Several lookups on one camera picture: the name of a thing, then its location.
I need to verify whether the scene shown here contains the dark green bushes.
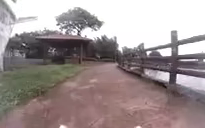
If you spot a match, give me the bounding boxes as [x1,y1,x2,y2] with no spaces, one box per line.
[89,34,120,62]

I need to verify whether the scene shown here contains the reddish brown dirt path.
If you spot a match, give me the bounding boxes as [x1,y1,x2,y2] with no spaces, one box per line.
[0,62,205,128]

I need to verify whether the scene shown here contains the open shelter with red roof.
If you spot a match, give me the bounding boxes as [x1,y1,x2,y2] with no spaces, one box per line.
[35,34,94,65]

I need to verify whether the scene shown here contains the tall broad-crowned tree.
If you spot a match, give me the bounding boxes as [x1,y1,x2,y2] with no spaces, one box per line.
[55,6,105,37]

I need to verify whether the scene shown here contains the green grass stretch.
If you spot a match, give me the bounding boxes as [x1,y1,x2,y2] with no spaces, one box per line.
[0,63,88,118]

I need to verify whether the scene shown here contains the dark trees behind shelter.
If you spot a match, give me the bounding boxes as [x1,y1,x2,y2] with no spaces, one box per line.
[6,29,63,60]

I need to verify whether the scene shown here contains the pale water surface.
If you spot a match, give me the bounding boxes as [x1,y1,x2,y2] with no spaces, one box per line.
[131,59,205,94]

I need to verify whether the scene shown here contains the dark wooden rail fence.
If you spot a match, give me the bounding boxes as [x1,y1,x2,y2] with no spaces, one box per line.
[116,30,205,88]

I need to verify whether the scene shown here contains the grey low wall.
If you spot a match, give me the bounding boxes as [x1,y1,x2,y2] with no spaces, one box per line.
[3,56,45,70]

